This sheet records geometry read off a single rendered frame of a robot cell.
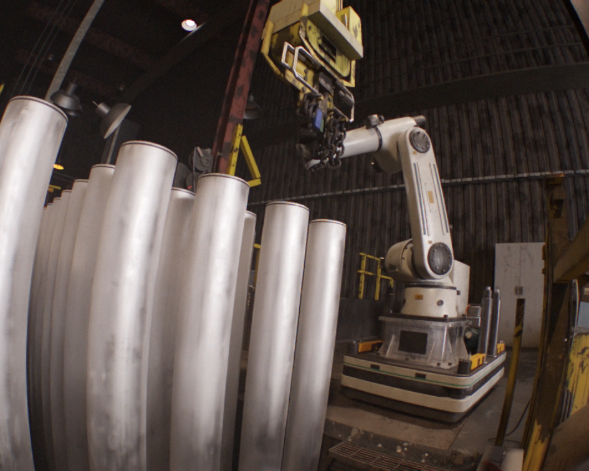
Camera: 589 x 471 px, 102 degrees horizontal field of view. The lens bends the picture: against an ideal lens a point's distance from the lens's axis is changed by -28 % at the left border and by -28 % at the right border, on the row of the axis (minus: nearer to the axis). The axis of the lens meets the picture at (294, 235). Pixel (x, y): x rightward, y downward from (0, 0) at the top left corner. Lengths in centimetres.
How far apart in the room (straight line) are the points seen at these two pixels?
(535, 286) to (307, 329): 552
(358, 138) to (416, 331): 130
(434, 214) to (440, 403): 117
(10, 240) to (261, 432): 99
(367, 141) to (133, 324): 183
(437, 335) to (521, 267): 454
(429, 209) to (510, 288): 451
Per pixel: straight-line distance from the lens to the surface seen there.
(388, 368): 211
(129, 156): 86
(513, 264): 655
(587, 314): 135
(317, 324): 137
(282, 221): 117
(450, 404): 199
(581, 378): 174
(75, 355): 113
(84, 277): 108
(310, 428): 148
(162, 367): 123
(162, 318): 119
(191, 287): 95
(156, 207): 83
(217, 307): 94
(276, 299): 114
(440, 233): 221
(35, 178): 77
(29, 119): 79
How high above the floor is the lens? 71
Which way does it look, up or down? 10 degrees up
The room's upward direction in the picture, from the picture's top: 6 degrees clockwise
